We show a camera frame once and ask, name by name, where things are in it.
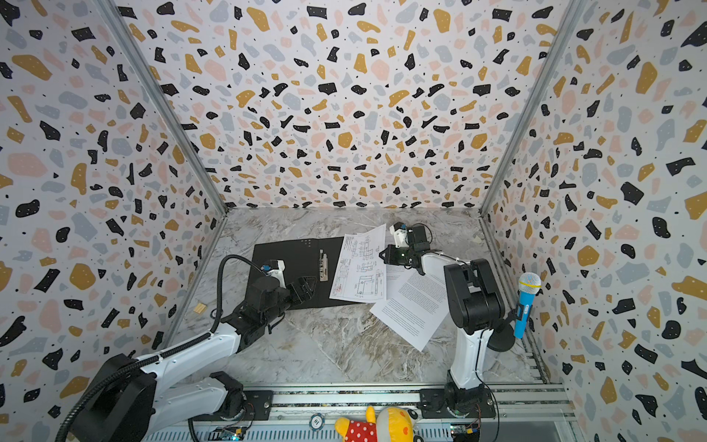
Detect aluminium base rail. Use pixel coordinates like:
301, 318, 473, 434
140, 384, 583, 441

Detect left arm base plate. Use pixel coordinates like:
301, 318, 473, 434
217, 390, 274, 422

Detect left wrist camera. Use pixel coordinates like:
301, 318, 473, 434
261, 260, 285, 288

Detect blue toy microphone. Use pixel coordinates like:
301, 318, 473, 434
514, 273, 541, 340

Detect black corrugated cable left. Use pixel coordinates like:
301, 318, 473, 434
53, 253, 272, 442

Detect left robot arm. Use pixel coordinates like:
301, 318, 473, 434
56, 276, 319, 441

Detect white text sheet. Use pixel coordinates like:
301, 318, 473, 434
386, 265, 415, 299
370, 270, 449, 352

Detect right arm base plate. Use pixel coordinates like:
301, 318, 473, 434
419, 383, 496, 419

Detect white technical drawing sheet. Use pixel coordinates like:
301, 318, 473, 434
330, 225, 387, 303

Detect right circuit board wires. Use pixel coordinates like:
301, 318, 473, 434
449, 418, 482, 442

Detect orange folder black inside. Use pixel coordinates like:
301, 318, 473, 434
250, 237, 355, 309

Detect yellow red plush toy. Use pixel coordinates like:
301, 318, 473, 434
334, 406, 423, 442

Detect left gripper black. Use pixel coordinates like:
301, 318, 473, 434
262, 275, 316, 328

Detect round white badge on rail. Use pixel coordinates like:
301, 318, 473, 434
309, 414, 325, 431

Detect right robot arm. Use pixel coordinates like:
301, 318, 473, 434
372, 222, 504, 416

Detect green circuit board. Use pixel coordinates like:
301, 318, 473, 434
207, 427, 247, 441

